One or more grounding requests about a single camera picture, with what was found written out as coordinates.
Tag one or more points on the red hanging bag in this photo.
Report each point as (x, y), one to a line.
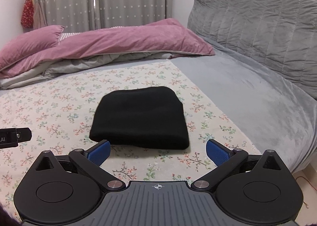
(27, 12)

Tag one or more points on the grey quilted headboard cover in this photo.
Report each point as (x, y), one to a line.
(260, 22)

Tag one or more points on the black pants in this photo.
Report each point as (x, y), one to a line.
(141, 116)

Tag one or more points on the floral printed blanket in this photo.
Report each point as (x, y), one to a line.
(62, 107)

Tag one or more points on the pink pillow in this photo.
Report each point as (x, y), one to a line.
(29, 42)

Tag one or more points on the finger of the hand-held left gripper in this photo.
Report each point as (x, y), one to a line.
(24, 134)

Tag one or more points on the striped pillow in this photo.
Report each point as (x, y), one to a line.
(69, 35)

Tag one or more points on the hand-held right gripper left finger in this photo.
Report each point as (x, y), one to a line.
(99, 152)

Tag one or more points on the grey bed sheet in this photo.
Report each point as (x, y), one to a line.
(247, 92)

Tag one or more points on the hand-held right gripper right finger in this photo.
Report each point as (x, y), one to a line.
(218, 152)

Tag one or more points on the pink and grey duvet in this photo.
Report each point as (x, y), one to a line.
(123, 40)

